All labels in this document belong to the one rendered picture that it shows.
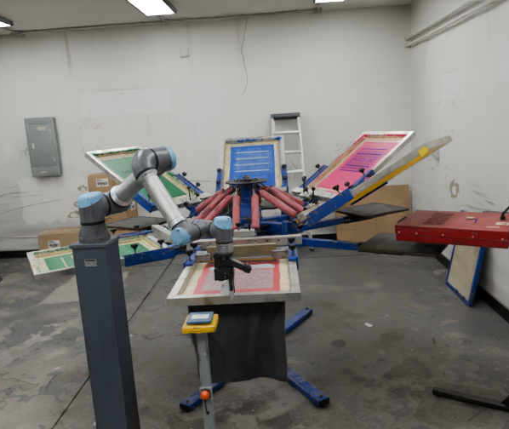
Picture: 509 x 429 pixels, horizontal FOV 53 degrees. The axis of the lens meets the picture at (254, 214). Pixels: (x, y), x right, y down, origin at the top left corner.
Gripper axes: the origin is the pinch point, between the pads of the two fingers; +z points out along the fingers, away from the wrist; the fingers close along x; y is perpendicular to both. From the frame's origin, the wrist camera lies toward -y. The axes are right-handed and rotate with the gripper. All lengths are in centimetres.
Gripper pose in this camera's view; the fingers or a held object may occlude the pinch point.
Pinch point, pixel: (233, 295)
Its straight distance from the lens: 224.9
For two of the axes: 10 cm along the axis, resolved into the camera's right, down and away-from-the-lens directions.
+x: -0.4, 1.9, -9.8
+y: -10.0, 0.6, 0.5
